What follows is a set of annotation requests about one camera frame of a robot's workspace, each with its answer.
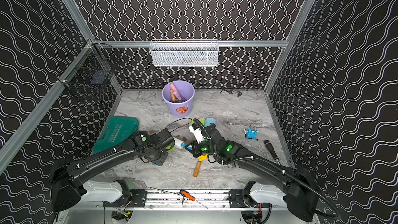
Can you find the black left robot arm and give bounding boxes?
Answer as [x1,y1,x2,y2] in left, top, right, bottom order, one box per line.
[50,129,174,212]

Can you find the green plastic tool case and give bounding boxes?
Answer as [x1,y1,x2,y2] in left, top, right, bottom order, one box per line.
[92,116,139,154]

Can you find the white blue brush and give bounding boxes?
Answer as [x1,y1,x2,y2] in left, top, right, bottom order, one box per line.
[173,136,192,150]

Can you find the purple plastic bucket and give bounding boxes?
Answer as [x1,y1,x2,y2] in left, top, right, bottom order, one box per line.
[162,80,195,118]

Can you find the purple trowel pink handle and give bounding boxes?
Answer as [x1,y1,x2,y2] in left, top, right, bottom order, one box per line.
[170,83,181,100]
[173,89,186,102]

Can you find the black wire basket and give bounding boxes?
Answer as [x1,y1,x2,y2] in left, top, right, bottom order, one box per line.
[59,40,122,101]

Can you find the black clip tool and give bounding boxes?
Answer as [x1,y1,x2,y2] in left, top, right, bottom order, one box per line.
[220,89,242,97]

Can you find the white wire basket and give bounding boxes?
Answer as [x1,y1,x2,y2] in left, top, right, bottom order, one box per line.
[149,39,219,67]

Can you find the small blue clamp tool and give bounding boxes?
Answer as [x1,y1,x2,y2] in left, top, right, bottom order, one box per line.
[244,128,259,140]

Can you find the yellow square trowel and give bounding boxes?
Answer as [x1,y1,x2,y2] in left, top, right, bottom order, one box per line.
[193,154,208,177]

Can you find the lime front trowel yellow handle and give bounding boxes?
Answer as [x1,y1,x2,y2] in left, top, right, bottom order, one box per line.
[151,141,175,167]

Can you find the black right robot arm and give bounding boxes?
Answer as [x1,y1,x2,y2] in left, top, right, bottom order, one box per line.
[189,121,341,222]

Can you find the black orange screwdriver handle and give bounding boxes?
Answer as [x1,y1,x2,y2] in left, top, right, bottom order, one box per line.
[264,140,281,165]

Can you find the lime front trowel wooden handle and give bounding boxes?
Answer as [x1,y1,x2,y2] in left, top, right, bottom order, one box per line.
[170,89,176,103]

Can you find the wide light blue trowel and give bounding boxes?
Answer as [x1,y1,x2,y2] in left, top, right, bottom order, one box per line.
[205,118,216,127]

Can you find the orange handled screwdriver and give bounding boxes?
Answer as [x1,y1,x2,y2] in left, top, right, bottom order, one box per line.
[179,189,208,209]

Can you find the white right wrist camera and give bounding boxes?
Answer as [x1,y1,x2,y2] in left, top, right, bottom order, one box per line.
[189,122,205,144]

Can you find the purple front trowel pink handle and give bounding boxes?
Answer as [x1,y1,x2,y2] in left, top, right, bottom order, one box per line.
[173,89,186,102]

